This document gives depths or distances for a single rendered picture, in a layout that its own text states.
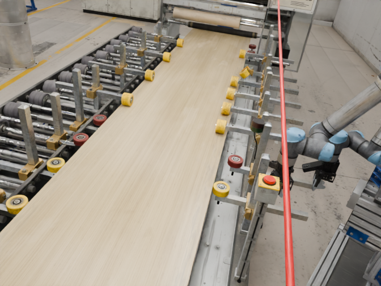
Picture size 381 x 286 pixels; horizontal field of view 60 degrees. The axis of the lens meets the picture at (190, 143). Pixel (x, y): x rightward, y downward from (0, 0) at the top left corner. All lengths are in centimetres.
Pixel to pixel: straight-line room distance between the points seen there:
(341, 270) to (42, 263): 178
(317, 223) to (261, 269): 73
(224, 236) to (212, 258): 15
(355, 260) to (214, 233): 112
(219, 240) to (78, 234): 71
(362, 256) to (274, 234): 61
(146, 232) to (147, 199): 19
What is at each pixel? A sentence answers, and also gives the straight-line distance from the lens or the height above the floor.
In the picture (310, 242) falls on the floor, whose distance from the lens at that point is 278.
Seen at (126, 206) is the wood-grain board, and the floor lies 90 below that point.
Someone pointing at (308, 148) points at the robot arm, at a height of 124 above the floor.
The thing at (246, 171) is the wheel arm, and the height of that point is 86.
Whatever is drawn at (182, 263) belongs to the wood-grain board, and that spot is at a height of 90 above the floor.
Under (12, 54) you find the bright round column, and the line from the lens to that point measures 523.
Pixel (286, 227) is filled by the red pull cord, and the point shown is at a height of 164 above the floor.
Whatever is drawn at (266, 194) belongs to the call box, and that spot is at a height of 119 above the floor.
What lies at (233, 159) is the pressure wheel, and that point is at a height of 91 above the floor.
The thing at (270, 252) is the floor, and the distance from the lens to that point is 258.
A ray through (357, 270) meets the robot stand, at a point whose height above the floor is 21.
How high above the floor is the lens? 189
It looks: 33 degrees down
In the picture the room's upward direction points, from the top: 8 degrees clockwise
